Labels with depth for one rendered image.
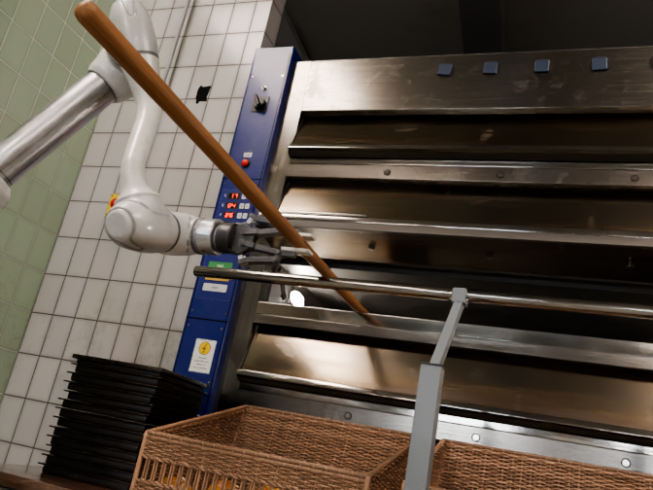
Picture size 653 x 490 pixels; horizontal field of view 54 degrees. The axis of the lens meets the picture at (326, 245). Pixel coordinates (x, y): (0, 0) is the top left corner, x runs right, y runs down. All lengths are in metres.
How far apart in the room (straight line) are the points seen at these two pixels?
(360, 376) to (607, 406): 0.66
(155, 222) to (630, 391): 1.26
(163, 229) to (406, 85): 1.11
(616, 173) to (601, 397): 0.64
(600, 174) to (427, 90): 0.63
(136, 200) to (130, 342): 0.91
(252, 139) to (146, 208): 0.93
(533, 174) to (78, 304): 1.62
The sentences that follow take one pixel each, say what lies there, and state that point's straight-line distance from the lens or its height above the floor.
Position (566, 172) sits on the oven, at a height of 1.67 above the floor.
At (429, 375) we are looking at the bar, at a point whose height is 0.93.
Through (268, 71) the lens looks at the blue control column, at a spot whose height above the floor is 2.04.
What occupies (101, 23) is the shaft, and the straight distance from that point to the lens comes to 0.86.
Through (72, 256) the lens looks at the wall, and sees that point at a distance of 2.56.
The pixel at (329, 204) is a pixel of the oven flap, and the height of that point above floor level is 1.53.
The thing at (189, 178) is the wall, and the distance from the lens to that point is 2.40.
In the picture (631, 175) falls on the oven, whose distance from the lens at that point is 2.03.
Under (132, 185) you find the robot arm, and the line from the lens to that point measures 1.50.
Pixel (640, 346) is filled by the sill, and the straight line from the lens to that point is 1.87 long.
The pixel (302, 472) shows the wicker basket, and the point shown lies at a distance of 1.40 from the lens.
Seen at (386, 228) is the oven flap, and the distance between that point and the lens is 1.85.
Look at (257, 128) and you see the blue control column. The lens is 2.33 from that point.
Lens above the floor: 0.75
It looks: 18 degrees up
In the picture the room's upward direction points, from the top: 11 degrees clockwise
